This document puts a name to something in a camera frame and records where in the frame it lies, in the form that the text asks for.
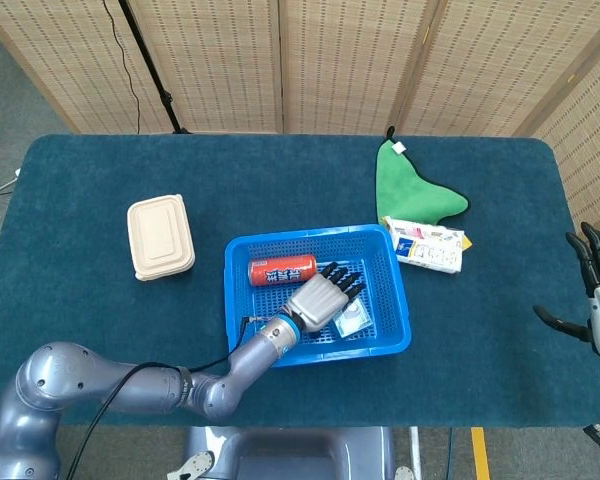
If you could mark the bamboo folding screen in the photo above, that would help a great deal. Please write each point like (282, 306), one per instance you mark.
(330, 65)

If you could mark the teal table cover mat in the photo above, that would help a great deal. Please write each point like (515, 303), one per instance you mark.
(130, 310)

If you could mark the blue perforated plastic basket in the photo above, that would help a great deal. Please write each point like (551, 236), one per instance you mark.
(385, 300)

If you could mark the beige lidded lunch box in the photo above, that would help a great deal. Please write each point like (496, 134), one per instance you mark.
(160, 237)

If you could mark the left robot arm grey-blue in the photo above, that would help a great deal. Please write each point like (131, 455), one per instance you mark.
(80, 385)

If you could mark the white snack package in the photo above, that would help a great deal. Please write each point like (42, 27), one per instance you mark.
(430, 247)

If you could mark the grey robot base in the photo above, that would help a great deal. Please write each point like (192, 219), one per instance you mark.
(290, 455)

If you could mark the orange soda can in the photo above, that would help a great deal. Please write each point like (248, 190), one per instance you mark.
(280, 270)

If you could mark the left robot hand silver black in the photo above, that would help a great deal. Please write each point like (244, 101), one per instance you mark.
(317, 302)

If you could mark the yellow floor tape strip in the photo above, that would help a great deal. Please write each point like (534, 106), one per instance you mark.
(481, 455)

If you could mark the white table leg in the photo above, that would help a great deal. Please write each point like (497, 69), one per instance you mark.
(416, 450)

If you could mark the small blue speaker box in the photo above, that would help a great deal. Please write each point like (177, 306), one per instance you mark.
(355, 322)

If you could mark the green cloth with black trim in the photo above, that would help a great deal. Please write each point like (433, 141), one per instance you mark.
(410, 190)

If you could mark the black tripod stand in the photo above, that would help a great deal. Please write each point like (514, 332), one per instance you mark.
(150, 65)

